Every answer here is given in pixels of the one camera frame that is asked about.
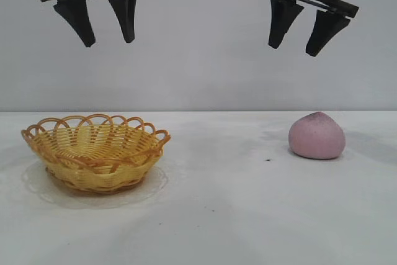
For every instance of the yellow woven wicker basket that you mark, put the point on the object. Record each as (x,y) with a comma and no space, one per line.
(93,153)

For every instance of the pink peach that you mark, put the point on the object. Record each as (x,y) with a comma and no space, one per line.
(316,137)

